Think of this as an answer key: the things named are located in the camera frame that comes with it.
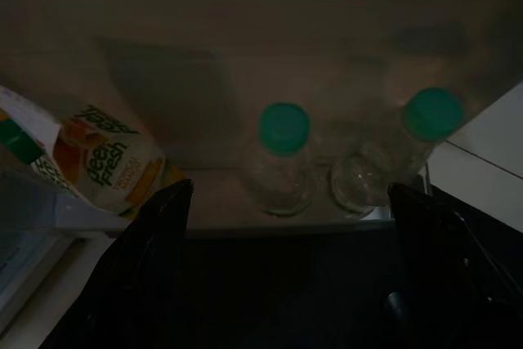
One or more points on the black floor carpet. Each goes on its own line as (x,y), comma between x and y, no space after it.
(286,304)

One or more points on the small teal-capped water bottle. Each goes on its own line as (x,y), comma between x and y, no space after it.
(284,128)
(433,114)

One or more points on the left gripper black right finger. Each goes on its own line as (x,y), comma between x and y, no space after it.
(433,283)

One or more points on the Peel Fresh juice carton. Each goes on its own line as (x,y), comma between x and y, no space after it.
(102,161)

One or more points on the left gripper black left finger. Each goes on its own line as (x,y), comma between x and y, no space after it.
(139,283)

